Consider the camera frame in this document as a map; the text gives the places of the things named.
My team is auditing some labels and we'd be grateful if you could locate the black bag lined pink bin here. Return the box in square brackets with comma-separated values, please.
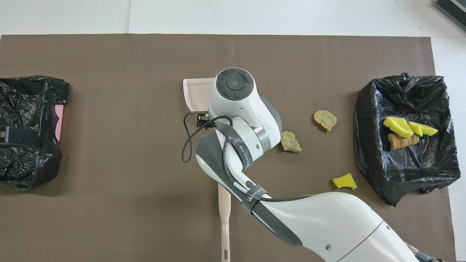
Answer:
[0, 75, 70, 191]

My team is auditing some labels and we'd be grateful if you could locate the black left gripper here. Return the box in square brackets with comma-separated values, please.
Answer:
[5, 127, 40, 145]

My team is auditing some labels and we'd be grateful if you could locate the sliced toy bread loaf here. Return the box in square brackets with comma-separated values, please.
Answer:
[387, 133, 420, 151]

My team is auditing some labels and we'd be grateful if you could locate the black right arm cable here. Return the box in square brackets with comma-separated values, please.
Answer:
[181, 112, 317, 204]

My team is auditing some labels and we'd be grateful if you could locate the notched yellow sponge piece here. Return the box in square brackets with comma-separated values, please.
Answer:
[383, 116, 414, 139]

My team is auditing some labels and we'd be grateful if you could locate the small yellow sponge piece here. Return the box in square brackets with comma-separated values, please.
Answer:
[332, 173, 358, 190]

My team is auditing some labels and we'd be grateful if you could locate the yellow sponge with green side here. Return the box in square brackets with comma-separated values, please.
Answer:
[408, 121, 439, 138]

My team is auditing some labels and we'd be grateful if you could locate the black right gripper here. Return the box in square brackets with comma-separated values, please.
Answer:
[197, 114, 219, 128]

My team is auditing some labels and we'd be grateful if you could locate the dark ribbed panel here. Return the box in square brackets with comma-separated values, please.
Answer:
[434, 0, 466, 31]

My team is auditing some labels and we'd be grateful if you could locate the golden potato chip piece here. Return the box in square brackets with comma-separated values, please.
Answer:
[313, 110, 337, 132]

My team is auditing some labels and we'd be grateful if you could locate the beige handled black bristle brush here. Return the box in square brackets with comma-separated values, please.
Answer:
[217, 182, 232, 262]

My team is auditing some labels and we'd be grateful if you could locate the beige plastic dustpan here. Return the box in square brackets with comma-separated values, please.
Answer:
[183, 77, 217, 113]

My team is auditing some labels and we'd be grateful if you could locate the pale greenish cracker piece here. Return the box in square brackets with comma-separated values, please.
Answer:
[281, 131, 303, 153]

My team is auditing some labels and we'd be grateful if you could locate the brown paper table mat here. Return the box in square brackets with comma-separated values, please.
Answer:
[0, 34, 457, 262]

